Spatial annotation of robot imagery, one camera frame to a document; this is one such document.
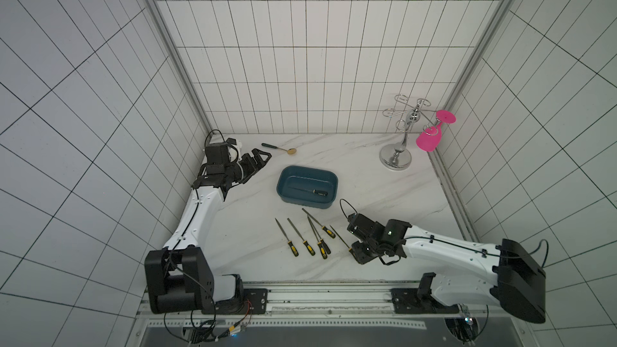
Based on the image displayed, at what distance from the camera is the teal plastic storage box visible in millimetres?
966

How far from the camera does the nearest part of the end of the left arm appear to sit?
597 mm

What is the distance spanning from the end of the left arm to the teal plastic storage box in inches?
9.6
